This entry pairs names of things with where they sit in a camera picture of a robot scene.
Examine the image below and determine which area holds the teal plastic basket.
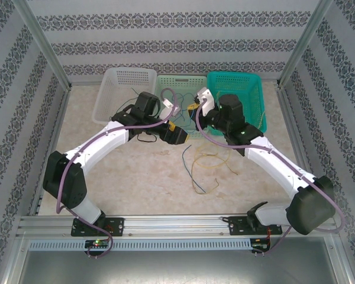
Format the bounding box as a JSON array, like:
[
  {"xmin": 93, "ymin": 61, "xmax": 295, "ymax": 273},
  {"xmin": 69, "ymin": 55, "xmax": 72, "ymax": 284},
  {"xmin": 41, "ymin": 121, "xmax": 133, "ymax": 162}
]
[{"xmin": 206, "ymin": 72, "xmax": 269, "ymax": 137}]

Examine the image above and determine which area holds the grey sheet metal panel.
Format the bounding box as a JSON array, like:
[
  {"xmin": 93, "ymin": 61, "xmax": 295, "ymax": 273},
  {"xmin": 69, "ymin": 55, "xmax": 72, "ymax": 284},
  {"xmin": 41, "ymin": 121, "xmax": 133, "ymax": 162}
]
[{"xmin": 0, "ymin": 233, "xmax": 355, "ymax": 284}]

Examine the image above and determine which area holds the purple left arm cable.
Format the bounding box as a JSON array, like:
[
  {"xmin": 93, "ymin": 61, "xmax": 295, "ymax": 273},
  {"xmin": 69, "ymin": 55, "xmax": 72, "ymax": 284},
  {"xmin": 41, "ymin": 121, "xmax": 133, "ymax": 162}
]
[{"xmin": 56, "ymin": 88, "xmax": 180, "ymax": 259}]

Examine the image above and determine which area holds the aluminium mounting rail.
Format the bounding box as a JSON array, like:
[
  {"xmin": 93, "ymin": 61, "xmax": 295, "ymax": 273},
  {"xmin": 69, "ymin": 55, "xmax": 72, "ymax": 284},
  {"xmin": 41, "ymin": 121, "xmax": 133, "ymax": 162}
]
[{"xmin": 17, "ymin": 215, "xmax": 335, "ymax": 237}]

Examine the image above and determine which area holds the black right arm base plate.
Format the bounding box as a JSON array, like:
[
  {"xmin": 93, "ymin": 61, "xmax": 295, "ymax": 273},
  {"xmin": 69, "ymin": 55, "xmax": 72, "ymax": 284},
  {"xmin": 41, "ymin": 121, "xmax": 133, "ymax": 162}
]
[{"xmin": 228, "ymin": 216, "xmax": 283, "ymax": 237}]

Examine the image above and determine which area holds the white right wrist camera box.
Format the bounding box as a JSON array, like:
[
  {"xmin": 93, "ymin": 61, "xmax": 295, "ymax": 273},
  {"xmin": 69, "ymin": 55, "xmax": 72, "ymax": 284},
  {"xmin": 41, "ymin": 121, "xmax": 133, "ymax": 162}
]
[{"xmin": 194, "ymin": 87, "xmax": 216, "ymax": 118}]

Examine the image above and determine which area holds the left circuit board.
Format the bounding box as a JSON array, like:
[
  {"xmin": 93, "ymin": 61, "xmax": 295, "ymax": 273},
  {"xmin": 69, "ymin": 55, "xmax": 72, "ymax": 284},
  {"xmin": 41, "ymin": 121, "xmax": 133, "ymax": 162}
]
[{"xmin": 85, "ymin": 239, "xmax": 111, "ymax": 249}]

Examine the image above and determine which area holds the white plastic basket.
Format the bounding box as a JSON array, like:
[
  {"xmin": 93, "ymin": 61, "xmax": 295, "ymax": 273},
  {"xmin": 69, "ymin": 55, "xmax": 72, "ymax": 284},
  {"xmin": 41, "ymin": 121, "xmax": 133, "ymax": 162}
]
[{"xmin": 92, "ymin": 67, "xmax": 158, "ymax": 125}]

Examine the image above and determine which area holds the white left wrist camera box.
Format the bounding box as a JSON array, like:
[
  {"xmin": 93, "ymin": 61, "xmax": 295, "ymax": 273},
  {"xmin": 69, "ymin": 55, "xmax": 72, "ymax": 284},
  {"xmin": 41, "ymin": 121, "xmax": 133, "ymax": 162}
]
[{"xmin": 160, "ymin": 98, "xmax": 182, "ymax": 118}]

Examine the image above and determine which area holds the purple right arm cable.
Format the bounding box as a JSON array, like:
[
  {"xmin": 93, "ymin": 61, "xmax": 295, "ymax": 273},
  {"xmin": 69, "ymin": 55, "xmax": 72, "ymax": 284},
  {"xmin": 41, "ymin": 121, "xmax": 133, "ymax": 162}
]
[{"xmin": 195, "ymin": 99, "xmax": 346, "ymax": 257}]

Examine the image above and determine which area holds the grey slotted cable duct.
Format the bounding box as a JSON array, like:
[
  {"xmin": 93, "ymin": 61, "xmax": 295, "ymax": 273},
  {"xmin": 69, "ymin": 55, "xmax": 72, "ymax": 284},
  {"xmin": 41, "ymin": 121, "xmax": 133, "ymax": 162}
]
[{"xmin": 28, "ymin": 238, "xmax": 252, "ymax": 251}]

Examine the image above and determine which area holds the light green plastic basket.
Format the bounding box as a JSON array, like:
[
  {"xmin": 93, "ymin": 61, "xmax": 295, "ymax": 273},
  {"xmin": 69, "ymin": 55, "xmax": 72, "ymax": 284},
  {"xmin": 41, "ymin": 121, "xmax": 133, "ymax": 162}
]
[{"xmin": 155, "ymin": 75, "xmax": 209, "ymax": 140}]

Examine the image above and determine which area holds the aluminium frame post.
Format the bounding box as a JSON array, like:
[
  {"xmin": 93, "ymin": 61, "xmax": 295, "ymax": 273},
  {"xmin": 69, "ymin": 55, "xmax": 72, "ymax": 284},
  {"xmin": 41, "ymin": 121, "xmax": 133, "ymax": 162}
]
[
  {"xmin": 279, "ymin": 0, "xmax": 334, "ymax": 89},
  {"xmin": 10, "ymin": 0, "xmax": 72, "ymax": 89}
]

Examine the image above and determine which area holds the blue wire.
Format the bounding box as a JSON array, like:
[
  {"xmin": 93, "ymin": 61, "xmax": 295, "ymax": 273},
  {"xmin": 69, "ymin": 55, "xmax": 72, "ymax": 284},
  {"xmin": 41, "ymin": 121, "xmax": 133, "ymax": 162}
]
[
  {"xmin": 181, "ymin": 145, "xmax": 208, "ymax": 193},
  {"xmin": 175, "ymin": 92, "xmax": 196, "ymax": 131}
]

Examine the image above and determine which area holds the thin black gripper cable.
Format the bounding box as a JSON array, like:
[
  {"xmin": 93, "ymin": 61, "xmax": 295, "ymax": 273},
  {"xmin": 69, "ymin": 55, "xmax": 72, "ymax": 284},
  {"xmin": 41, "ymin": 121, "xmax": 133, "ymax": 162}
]
[{"xmin": 135, "ymin": 132, "xmax": 158, "ymax": 144}]

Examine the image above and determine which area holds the green wire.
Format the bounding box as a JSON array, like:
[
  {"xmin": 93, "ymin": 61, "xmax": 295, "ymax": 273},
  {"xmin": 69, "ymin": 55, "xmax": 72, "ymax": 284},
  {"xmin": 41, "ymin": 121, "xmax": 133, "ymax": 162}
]
[{"xmin": 127, "ymin": 86, "xmax": 141, "ymax": 103}]

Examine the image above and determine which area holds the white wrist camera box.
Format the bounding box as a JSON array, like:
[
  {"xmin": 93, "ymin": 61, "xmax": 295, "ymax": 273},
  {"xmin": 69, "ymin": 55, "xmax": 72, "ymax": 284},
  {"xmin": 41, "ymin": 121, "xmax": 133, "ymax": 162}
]
[
  {"xmin": 194, "ymin": 87, "xmax": 216, "ymax": 118},
  {"xmin": 160, "ymin": 98, "xmax": 182, "ymax": 118}
]

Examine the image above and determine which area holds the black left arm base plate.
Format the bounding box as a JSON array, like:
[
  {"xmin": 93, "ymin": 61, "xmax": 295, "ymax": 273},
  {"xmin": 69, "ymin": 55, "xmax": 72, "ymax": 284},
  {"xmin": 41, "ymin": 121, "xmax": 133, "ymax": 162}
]
[{"xmin": 70, "ymin": 217, "xmax": 125, "ymax": 237}]

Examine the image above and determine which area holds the aluminium side rail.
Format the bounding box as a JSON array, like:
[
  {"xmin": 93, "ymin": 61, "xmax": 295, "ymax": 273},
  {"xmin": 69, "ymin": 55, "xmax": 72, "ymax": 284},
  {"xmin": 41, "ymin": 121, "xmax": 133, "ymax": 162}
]
[
  {"xmin": 28, "ymin": 84, "xmax": 74, "ymax": 217},
  {"xmin": 274, "ymin": 82, "xmax": 327, "ymax": 214}
]

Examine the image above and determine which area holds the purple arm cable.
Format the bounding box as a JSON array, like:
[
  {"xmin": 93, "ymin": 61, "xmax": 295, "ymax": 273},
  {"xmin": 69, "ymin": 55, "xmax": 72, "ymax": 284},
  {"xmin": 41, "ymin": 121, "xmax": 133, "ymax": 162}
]
[
  {"xmin": 56, "ymin": 88, "xmax": 180, "ymax": 259},
  {"xmin": 195, "ymin": 99, "xmax": 346, "ymax": 257}
]

